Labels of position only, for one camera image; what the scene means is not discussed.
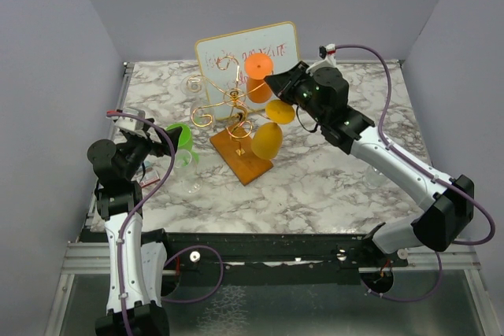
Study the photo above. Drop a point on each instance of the yellow plastic wine glass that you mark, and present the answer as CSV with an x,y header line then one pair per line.
x,y
268,138

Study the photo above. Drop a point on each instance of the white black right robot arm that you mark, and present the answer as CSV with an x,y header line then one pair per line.
x,y
445,211

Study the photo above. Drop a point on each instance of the black mounting rail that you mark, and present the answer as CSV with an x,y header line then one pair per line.
x,y
272,259

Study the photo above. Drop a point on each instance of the gold wire wine glass rack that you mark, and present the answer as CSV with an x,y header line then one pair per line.
x,y
238,125

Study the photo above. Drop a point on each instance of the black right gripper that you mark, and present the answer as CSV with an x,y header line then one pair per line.
x,y
283,83

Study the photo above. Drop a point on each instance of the small red white box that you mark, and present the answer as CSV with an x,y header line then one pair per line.
x,y
147,175

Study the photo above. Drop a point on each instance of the orange plastic wine glass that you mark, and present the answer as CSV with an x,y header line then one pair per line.
x,y
257,67

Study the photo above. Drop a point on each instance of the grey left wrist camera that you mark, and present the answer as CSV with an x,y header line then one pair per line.
x,y
127,124

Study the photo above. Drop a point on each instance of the green plastic wine glass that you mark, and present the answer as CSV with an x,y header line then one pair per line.
x,y
185,140

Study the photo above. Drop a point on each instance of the wooden rack base board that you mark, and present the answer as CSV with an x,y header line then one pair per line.
x,y
238,155

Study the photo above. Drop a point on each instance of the yellow framed whiteboard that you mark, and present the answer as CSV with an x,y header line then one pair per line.
x,y
278,41

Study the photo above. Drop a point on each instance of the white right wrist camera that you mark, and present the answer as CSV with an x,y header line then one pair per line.
x,y
327,59

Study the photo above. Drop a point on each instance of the clear wine glass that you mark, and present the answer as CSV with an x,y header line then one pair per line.
x,y
185,169
374,178
197,100

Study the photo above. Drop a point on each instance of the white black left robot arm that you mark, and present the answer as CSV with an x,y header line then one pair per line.
x,y
136,259

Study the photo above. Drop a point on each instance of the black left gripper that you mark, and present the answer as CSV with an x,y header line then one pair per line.
x,y
158,149

